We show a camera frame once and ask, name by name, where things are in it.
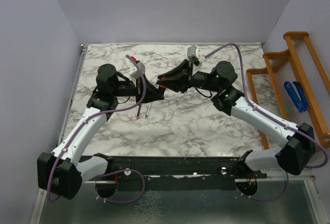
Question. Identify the white pen green tip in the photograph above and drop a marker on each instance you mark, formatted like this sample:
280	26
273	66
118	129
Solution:
148	110

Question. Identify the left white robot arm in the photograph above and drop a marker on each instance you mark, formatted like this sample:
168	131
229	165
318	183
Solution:
101	105

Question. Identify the blue stapler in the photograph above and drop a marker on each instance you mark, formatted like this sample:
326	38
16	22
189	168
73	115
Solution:
297	95

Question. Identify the red ink pen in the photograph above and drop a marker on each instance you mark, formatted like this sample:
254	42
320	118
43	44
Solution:
138	112

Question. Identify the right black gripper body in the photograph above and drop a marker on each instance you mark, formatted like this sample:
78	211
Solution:
199	81

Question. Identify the wooden rack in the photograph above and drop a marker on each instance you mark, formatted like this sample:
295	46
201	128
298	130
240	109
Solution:
299	62

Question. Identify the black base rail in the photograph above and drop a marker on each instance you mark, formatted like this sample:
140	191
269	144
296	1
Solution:
176	173

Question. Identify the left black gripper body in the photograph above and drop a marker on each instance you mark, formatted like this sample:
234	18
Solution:
128	88

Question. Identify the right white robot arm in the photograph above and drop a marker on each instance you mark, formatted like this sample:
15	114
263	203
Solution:
294	146

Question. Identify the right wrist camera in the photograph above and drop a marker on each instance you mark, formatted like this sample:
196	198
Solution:
195	57

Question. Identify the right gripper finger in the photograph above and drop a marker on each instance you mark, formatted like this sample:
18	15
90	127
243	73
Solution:
183	67
176	83

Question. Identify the aluminium frame rail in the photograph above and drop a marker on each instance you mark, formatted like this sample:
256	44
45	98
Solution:
57	173

